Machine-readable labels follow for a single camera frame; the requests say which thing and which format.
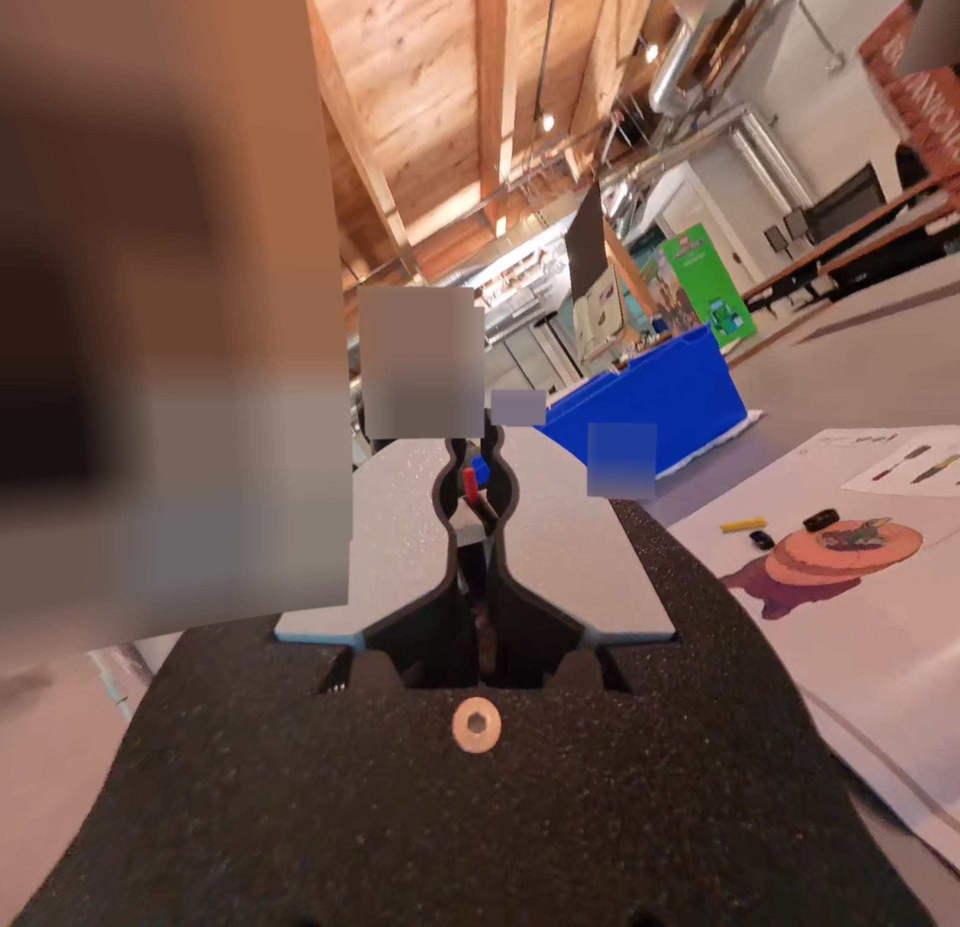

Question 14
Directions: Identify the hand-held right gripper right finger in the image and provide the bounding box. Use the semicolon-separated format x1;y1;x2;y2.
482;424;678;690

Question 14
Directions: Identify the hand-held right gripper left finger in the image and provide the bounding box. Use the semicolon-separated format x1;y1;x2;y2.
273;438;483;690

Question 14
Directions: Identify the red and black pin assembly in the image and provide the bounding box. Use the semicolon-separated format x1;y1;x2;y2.
461;466;499;536

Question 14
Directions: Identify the large blue plastic bin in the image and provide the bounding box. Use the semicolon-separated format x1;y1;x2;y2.
541;323;749;484

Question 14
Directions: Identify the white paper under bin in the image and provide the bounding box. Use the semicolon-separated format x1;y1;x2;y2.
671;408;766;465

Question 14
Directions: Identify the dark standing display board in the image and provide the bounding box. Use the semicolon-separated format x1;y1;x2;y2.
562;183;655;367

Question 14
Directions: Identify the printed instruction sheet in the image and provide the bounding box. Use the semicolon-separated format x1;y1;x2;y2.
666;424;960;857

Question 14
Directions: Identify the green standing banner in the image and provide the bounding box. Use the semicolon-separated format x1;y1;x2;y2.
658;222;759;348

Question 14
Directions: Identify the long background table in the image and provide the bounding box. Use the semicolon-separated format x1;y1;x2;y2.
741;175;960;315

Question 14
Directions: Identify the red brick print poster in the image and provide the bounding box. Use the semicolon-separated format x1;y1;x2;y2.
857;0;960;189

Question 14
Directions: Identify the silver ceiling duct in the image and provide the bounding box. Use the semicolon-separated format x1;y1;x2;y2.
646;8;822;212

